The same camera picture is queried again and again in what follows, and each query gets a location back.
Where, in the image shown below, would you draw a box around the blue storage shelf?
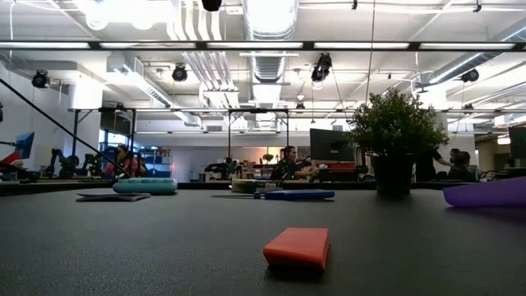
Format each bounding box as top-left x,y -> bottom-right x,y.
141,147 -> 173,178

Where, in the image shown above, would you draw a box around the yellow green crayon box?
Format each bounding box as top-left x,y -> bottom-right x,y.
230,178 -> 284,194

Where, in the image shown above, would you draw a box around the silver ceiling air duct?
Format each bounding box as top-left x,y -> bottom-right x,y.
242,0 -> 301,131

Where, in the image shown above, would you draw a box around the black monitor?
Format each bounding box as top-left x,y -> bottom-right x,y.
508,125 -> 526,160
309,127 -> 357,163

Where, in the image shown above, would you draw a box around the dark notebook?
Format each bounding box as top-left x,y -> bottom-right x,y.
76,192 -> 152,203

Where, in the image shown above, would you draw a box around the teal calculator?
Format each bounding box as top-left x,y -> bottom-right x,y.
112,177 -> 178,197

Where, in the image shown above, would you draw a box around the black aluminium table frame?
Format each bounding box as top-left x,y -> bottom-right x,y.
0,180 -> 526,197

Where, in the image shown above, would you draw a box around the black hanging ceiling lamp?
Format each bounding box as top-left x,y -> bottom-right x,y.
460,67 -> 481,84
311,52 -> 333,83
171,63 -> 189,82
31,69 -> 51,90

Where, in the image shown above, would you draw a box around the potted green artificial plant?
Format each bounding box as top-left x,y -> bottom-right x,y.
347,88 -> 450,197

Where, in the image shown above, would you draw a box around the black metal rig frame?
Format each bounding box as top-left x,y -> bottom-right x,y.
67,106 -> 137,180
227,108 -> 290,165

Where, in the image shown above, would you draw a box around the black overhead light bar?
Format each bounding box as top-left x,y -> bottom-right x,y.
0,39 -> 526,53

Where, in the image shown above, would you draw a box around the blue and red equipment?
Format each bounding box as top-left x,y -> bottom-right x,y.
0,131 -> 40,184

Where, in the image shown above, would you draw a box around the blue handled scissors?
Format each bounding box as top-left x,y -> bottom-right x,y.
262,189 -> 336,201

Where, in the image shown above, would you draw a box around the purple translucent pouch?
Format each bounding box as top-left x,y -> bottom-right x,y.
442,176 -> 526,208

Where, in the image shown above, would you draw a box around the thin black taut cable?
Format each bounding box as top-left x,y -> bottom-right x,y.
0,77 -> 132,178

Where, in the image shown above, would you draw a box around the red box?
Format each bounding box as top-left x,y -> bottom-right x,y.
326,161 -> 357,172

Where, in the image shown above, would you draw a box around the person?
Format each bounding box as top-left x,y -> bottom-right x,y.
102,144 -> 143,178
269,145 -> 321,182
413,146 -> 453,183
447,150 -> 480,182

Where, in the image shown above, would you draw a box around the red rectangular eraser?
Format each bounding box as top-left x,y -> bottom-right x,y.
262,227 -> 330,271

